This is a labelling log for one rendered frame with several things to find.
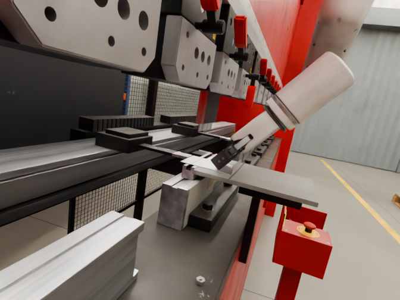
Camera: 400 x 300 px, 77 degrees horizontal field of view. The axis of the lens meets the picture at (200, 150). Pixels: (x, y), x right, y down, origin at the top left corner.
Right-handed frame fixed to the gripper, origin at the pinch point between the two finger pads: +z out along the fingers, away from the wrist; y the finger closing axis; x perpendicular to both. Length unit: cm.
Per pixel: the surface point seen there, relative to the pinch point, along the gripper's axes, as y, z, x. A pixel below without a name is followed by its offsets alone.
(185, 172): 6.0, 7.6, -2.8
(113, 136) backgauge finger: 3.9, 19.2, -22.6
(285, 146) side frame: -216, 8, 25
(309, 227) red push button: -26.4, -0.4, 34.3
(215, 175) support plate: 7.6, 1.4, 2.1
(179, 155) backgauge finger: -0.2, 9.0, -7.8
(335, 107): -751, -115, 63
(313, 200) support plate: 6.7, -11.6, 17.4
